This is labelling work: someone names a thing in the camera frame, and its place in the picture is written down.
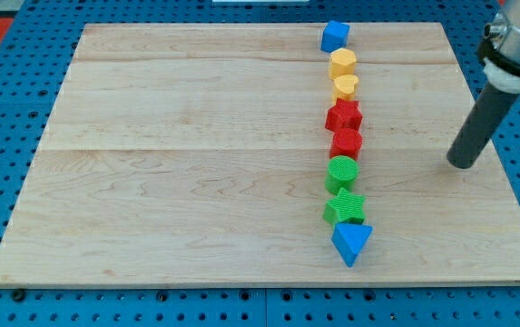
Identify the red circle block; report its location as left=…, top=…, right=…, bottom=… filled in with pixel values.
left=329, top=128, right=363, bottom=161

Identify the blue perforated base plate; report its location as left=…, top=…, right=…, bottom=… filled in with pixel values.
left=0, top=0, right=520, bottom=326

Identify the yellow heart block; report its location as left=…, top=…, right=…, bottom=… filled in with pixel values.
left=331, top=74, right=359, bottom=104

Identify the yellow hexagon block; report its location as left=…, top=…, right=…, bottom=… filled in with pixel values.
left=329, top=48, right=357, bottom=79

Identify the green star block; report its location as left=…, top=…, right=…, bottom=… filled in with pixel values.
left=322, top=188, right=366, bottom=226

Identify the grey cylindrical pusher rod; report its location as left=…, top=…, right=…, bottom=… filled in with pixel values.
left=446, top=82, right=519, bottom=169

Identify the blue triangle block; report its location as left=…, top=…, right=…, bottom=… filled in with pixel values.
left=331, top=223, right=373, bottom=267

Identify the wooden board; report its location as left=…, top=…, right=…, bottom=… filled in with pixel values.
left=0, top=23, right=520, bottom=289

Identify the blue cube block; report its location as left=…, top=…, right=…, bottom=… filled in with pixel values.
left=320, top=21, right=350, bottom=53

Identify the green circle block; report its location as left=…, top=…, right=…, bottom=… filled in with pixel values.
left=324, top=155, right=359, bottom=194

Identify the red star block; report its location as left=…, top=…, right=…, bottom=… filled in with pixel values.
left=325, top=98, right=363, bottom=132

